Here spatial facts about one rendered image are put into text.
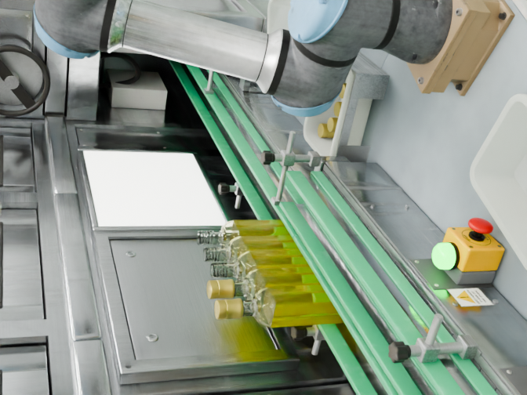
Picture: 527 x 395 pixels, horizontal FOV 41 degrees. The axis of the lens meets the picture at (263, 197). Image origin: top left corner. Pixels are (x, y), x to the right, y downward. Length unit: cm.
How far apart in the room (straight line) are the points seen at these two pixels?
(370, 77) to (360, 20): 38
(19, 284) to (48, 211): 28
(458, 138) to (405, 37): 23
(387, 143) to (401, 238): 31
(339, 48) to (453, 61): 20
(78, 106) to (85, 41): 104
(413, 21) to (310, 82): 19
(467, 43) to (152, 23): 51
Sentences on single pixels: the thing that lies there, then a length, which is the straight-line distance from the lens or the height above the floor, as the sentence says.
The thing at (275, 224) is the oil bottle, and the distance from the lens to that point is 148.
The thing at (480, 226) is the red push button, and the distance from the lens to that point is 118.
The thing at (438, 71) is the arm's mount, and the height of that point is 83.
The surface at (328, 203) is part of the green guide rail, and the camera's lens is 138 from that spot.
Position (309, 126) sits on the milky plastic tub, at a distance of 170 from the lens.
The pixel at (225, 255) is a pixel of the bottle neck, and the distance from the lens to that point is 139.
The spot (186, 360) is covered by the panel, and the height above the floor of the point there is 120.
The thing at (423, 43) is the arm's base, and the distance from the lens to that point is 121.
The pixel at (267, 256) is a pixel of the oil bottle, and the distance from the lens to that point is 137.
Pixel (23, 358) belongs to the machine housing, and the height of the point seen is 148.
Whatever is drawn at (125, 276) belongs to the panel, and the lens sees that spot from 153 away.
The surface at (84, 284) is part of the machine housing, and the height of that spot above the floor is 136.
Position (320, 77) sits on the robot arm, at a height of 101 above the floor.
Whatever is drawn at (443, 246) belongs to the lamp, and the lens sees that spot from 118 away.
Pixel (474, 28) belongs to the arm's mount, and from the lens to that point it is 121.
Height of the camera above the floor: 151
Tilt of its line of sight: 20 degrees down
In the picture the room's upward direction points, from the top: 90 degrees counter-clockwise
